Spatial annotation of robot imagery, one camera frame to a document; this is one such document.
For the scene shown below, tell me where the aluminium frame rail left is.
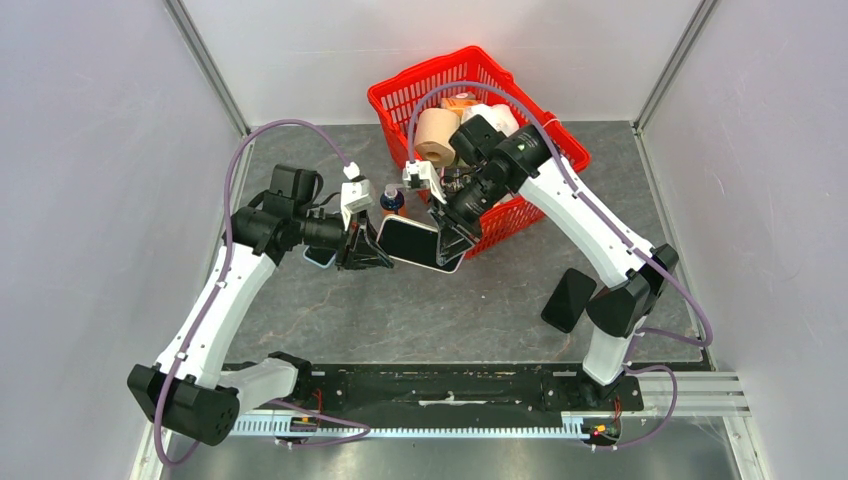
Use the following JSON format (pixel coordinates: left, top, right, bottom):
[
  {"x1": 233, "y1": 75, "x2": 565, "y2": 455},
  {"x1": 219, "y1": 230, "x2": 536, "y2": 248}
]
[{"x1": 163, "y1": 0, "x2": 251, "y2": 136}]

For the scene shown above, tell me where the aluminium frame rail right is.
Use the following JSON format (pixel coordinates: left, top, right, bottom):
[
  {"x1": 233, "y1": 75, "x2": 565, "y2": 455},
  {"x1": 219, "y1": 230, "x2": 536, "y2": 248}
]
[{"x1": 632, "y1": 0, "x2": 720, "y2": 135}]

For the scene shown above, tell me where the black phone on table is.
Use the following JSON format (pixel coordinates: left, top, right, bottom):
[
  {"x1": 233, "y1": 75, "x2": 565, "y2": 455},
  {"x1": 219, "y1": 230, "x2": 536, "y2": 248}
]
[{"x1": 541, "y1": 268, "x2": 597, "y2": 334}]

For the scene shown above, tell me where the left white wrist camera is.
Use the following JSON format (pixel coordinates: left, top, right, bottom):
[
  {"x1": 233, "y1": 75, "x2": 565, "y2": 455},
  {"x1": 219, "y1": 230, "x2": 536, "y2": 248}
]
[{"x1": 340, "y1": 162, "x2": 375, "y2": 227}]

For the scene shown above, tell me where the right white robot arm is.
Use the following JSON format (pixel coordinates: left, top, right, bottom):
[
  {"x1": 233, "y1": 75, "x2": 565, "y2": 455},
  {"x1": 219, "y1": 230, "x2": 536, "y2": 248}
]
[{"x1": 429, "y1": 115, "x2": 679, "y2": 409}]

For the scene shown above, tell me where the red plastic basket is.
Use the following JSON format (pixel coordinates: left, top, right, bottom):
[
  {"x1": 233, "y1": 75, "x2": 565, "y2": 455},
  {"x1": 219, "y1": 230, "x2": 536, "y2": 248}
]
[{"x1": 368, "y1": 46, "x2": 590, "y2": 263}]

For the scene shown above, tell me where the phone in light blue case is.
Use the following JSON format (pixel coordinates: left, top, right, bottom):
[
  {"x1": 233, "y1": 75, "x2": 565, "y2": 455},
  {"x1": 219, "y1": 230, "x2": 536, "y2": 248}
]
[{"x1": 302, "y1": 246, "x2": 337, "y2": 269}]

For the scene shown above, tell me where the white toothed cable rail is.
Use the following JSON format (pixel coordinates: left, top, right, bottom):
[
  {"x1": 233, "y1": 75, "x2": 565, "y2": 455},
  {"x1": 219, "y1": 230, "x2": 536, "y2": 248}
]
[{"x1": 230, "y1": 410, "x2": 592, "y2": 441}]

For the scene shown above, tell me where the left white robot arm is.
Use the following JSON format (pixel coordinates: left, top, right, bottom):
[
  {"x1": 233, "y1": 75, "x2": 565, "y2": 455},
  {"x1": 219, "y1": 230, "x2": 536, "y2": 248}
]
[{"x1": 127, "y1": 164, "x2": 394, "y2": 446}]

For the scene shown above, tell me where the aluminium frame rail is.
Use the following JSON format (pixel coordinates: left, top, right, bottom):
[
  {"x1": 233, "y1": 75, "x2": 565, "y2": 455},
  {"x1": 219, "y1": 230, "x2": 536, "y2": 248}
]
[
  {"x1": 632, "y1": 0, "x2": 720, "y2": 135},
  {"x1": 163, "y1": 0, "x2": 251, "y2": 136}
]

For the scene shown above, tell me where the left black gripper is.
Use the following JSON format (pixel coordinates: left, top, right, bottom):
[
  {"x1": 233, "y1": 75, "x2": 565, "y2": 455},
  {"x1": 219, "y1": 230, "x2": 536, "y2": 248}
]
[{"x1": 294, "y1": 208, "x2": 394, "y2": 272}]

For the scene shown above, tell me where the beige toilet paper roll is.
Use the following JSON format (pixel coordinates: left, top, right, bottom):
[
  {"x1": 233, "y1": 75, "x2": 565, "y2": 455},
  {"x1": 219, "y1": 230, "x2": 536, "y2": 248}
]
[{"x1": 414, "y1": 108, "x2": 460, "y2": 168}]

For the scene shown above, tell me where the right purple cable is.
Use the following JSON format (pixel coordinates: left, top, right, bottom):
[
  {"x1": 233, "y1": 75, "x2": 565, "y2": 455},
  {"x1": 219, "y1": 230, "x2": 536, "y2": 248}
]
[{"x1": 405, "y1": 81, "x2": 715, "y2": 452}]

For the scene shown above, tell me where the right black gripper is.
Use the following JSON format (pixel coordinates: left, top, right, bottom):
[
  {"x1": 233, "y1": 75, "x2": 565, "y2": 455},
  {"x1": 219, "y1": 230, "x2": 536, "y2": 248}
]
[{"x1": 427, "y1": 170, "x2": 510, "y2": 265}]

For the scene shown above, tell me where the orange label blue pump bottle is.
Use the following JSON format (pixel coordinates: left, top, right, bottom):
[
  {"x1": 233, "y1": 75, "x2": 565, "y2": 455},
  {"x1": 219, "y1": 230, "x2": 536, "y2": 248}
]
[{"x1": 379, "y1": 184, "x2": 406, "y2": 216}]

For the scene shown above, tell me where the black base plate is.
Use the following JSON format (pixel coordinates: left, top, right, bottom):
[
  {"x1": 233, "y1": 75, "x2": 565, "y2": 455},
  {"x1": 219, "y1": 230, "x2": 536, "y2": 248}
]
[{"x1": 287, "y1": 363, "x2": 644, "y2": 428}]

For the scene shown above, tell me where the white plastic bag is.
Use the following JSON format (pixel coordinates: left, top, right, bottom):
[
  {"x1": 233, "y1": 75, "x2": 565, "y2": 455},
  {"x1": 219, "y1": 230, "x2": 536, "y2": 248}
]
[{"x1": 460, "y1": 103, "x2": 520, "y2": 137}]

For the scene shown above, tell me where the orange box in basket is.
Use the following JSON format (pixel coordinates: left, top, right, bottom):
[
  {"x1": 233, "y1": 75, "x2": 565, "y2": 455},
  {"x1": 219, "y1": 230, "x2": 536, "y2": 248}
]
[{"x1": 440, "y1": 92, "x2": 478, "y2": 117}]

